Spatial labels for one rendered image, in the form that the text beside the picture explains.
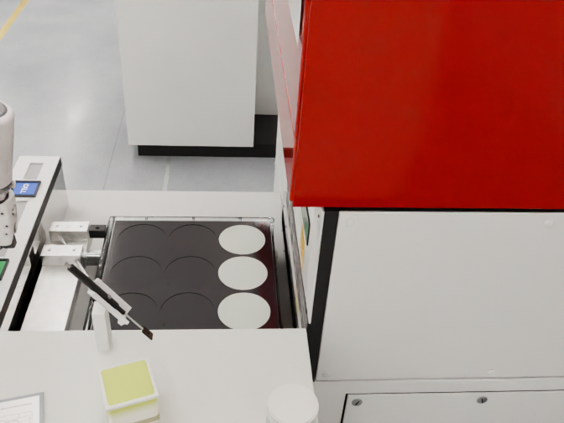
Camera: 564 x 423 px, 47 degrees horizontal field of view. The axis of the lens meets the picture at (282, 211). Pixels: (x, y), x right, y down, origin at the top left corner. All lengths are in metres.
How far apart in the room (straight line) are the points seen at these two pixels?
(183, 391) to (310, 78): 0.52
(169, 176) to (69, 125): 0.75
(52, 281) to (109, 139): 2.22
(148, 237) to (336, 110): 0.66
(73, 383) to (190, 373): 0.18
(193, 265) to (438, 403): 0.56
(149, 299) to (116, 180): 1.98
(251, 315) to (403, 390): 0.33
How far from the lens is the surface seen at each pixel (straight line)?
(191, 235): 1.42
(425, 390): 1.33
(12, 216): 1.21
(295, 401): 0.92
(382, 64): 0.87
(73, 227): 1.47
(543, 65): 0.94
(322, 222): 0.98
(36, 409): 1.06
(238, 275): 1.32
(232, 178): 3.21
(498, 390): 1.38
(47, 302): 1.34
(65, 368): 1.11
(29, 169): 1.59
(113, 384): 0.98
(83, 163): 3.38
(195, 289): 1.29
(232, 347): 1.10
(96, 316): 1.06
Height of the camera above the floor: 1.80
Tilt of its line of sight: 37 degrees down
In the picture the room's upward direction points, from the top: 4 degrees clockwise
